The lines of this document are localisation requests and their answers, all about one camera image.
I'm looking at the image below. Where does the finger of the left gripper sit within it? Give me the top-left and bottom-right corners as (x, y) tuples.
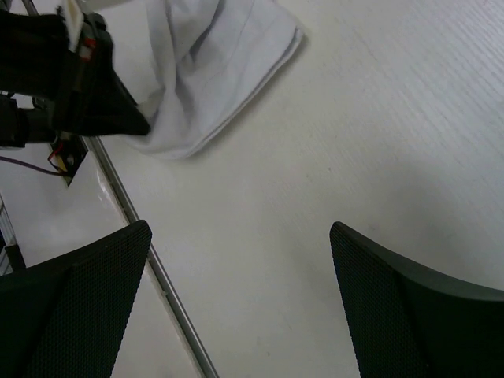
(53, 70), (150, 136)

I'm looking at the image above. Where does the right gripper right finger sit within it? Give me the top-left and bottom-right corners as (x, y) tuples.
(330, 222), (503, 377)

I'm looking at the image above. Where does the front aluminium rail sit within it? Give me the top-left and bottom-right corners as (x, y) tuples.
(81, 137), (219, 377)

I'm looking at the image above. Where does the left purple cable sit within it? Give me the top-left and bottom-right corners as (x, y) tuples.
(0, 155), (60, 176)

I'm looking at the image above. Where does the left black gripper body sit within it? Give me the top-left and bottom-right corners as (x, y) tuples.
(1, 10), (114, 130)

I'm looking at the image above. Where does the white front cover board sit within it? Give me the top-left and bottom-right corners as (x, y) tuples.
(1, 154), (202, 377)

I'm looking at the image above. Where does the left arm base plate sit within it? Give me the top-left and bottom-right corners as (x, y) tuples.
(47, 135), (88, 187)

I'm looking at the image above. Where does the white fabric skirt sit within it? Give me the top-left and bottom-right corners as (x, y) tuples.
(80, 0), (306, 161)

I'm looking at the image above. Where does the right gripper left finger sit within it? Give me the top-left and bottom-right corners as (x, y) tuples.
(1, 220), (152, 377)

